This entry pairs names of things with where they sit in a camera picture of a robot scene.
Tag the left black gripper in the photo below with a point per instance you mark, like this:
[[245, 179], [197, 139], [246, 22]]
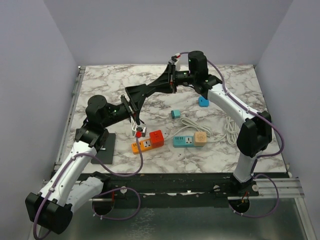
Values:
[[136, 94]]

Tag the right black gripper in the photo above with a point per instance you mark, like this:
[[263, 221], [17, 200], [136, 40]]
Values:
[[166, 82]]

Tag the small teal plug adapter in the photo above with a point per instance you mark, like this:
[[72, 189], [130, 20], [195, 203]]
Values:
[[175, 114]]

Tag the blue cube socket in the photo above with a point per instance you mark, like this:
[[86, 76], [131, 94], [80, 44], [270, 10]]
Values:
[[202, 102]]

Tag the red cube socket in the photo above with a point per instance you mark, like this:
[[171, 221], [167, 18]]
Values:
[[156, 138]]

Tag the orange power strip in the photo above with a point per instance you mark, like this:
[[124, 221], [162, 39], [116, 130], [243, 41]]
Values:
[[145, 145]]

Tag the teal power strip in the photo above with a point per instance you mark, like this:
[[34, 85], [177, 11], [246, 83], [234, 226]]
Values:
[[183, 142]]

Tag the beige cube socket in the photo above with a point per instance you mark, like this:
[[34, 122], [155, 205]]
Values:
[[199, 138]]

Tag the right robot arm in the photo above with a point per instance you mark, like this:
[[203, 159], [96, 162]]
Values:
[[255, 127]]

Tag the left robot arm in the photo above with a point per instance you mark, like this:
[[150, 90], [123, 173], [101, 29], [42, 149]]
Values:
[[55, 204]]

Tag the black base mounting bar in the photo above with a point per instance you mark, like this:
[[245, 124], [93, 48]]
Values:
[[179, 190]]

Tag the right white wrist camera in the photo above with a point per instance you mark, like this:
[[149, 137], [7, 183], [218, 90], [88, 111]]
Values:
[[175, 61]]

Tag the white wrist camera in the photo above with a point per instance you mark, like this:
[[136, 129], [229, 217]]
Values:
[[137, 130], [175, 61]]

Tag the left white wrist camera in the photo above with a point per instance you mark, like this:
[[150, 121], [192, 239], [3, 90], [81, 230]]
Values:
[[137, 130]]

